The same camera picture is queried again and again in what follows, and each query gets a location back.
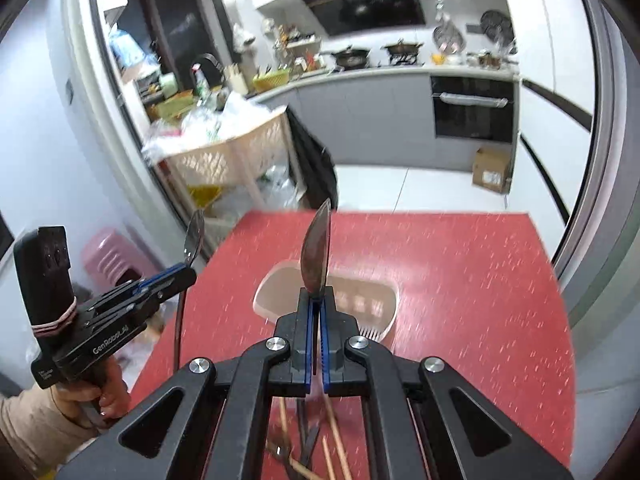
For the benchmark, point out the brown pot on stove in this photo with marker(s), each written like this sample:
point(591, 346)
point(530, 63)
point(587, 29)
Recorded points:
point(403, 53)

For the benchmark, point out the wooden chopstick crossing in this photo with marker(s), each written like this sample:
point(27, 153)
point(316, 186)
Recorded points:
point(327, 459)

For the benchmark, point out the white refrigerator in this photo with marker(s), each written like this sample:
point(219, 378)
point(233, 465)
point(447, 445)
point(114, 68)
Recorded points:
point(558, 83)

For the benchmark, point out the beige plastic storage cart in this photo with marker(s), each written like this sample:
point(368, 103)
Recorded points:
point(229, 166)

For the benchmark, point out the person's left hand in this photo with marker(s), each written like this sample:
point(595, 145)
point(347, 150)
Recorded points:
point(110, 398)

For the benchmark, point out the black range hood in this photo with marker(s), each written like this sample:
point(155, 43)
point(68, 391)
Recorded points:
point(342, 17)

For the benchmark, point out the plain wooden chopstick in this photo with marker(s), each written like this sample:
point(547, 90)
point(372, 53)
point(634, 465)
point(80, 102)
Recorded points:
point(341, 453)

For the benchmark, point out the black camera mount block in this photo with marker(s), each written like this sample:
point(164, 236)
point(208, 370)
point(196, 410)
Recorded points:
point(43, 271)

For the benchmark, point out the black wok on stove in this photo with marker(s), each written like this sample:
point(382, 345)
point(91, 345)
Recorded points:
point(350, 58)

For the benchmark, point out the black kitchen faucet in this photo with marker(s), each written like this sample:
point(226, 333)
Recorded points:
point(211, 68)

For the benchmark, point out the built-in black oven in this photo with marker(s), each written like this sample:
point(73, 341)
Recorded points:
point(473, 108)

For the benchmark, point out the pink plastic stool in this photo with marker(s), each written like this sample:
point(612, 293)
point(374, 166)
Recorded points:
point(110, 259)

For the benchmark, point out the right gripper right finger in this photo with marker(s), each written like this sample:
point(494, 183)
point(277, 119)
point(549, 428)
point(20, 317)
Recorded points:
point(422, 419)

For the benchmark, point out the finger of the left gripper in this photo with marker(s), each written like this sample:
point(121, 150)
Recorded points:
point(172, 279)
point(159, 277)

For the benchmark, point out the black garment hanging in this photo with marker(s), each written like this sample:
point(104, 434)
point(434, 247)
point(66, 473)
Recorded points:
point(315, 163)

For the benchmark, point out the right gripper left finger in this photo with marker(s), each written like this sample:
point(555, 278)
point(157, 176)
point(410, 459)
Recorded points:
point(209, 420)

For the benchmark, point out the cardboard box on floor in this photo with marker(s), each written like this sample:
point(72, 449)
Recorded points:
point(491, 169)

